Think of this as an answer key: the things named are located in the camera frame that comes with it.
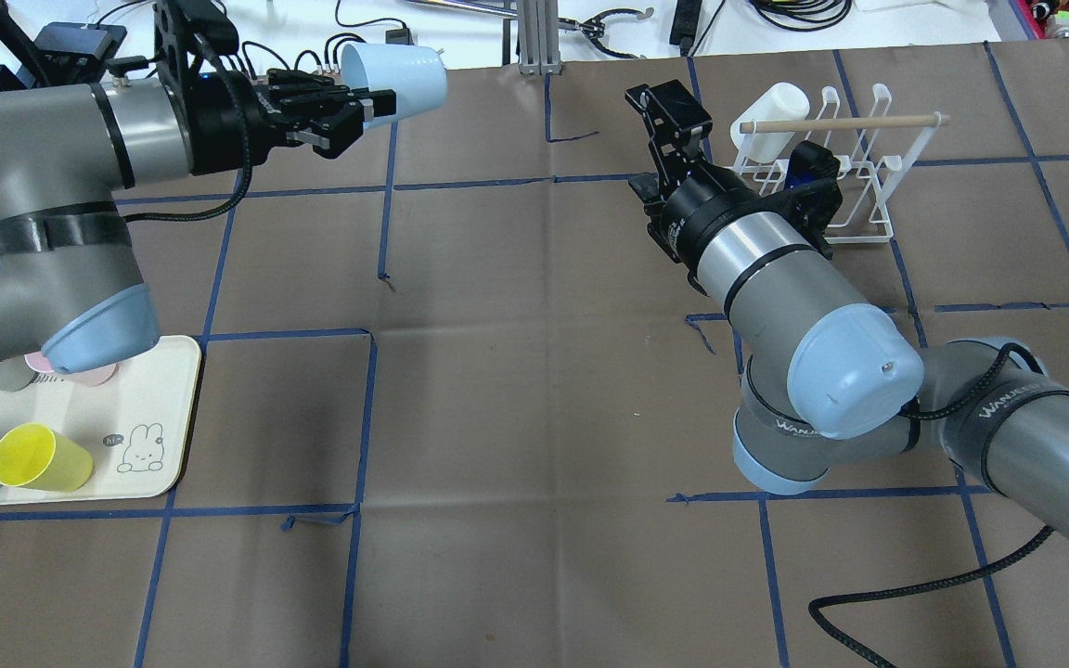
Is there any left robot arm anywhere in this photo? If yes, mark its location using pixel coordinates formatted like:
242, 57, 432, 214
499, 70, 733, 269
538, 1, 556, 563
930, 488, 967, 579
0, 71, 397, 373

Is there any grey plastic cup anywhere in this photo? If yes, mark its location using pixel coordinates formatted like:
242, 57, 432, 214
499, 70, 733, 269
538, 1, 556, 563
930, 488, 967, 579
0, 356, 37, 392

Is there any black power adapter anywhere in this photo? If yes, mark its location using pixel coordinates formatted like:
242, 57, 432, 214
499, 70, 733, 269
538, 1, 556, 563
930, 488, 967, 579
383, 27, 416, 46

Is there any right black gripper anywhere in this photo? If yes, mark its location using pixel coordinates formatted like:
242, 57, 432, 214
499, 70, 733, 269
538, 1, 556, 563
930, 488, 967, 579
626, 81, 843, 270

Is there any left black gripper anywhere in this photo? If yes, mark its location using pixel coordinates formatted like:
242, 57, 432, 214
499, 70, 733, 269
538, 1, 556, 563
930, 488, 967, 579
184, 69, 398, 176

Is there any yellow plastic cup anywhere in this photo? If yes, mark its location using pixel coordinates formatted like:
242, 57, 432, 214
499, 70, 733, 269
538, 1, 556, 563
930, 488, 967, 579
0, 423, 94, 492

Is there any black braided cable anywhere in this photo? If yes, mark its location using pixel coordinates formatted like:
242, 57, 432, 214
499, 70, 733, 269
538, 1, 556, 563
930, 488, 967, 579
808, 524, 1055, 668

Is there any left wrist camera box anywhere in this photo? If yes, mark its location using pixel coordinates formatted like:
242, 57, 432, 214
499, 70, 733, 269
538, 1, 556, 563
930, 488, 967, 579
153, 1, 241, 79

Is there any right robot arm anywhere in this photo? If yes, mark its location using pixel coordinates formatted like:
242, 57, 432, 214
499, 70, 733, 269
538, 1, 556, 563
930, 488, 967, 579
626, 80, 1069, 538

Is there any light blue plastic cup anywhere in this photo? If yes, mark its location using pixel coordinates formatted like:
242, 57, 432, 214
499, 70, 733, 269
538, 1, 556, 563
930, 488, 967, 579
339, 43, 448, 130

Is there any white plastic cup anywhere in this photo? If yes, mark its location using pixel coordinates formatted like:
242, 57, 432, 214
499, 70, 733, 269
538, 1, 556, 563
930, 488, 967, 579
729, 82, 810, 164

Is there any aluminium frame post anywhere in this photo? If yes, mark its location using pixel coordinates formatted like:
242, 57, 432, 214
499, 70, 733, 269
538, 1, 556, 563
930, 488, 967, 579
516, 0, 561, 76

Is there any cream rabbit tray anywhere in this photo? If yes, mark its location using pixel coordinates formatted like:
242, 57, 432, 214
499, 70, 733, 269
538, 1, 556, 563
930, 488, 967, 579
0, 335, 202, 504

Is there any pink plastic cup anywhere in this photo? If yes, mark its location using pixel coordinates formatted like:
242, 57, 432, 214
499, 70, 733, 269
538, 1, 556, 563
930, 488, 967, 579
24, 352, 119, 386

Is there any white wire cup rack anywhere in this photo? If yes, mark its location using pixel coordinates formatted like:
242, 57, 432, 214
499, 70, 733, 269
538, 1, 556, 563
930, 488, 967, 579
731, 82, 952, 245

